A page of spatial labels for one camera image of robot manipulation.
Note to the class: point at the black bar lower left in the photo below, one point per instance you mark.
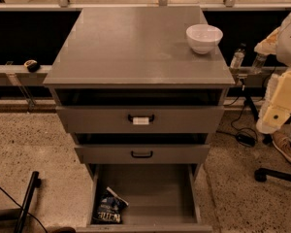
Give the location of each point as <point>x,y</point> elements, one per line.
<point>34,183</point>

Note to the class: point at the grey drawer cabinet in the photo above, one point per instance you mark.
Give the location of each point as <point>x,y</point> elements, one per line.
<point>136,56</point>

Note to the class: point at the left clear water bottle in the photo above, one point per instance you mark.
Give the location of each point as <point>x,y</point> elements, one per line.
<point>238,57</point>

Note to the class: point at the white bowl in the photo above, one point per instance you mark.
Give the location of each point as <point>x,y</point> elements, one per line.
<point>203,38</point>

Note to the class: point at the grey top drawer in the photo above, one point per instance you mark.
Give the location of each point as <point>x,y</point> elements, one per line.
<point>140,119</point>

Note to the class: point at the clear water bottle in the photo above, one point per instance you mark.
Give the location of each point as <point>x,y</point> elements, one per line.
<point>258,63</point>
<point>238,57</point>

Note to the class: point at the blue chip bag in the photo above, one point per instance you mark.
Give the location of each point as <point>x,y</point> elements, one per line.
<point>109,208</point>

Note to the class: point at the yellow black tape measure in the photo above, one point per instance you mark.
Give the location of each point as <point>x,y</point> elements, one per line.
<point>32,65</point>

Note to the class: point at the grey middle drawer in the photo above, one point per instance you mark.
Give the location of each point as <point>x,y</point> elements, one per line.
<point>163,148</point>

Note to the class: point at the right clear water bottle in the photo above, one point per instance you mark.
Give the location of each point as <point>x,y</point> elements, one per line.
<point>258,63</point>

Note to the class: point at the black stand leg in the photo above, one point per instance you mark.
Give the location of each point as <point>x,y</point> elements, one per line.
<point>249,102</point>

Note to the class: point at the grey bottom drawer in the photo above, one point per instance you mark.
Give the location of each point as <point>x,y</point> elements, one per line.
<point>161,199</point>

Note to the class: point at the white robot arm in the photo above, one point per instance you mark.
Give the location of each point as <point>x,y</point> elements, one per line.
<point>277,106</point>

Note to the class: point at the black power adapter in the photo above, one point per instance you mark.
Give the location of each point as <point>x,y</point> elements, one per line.
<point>245,140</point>

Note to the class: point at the metal rail frame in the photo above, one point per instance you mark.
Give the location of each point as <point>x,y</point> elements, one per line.
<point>36,29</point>

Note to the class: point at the black chair base leg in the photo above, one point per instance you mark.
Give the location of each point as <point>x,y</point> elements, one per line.
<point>260,175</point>

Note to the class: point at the grey drawer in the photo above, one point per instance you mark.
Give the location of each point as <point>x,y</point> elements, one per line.
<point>163,148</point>
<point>161,199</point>
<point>140,119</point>

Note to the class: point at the brown shoe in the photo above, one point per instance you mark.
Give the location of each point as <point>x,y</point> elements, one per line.
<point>282,144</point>

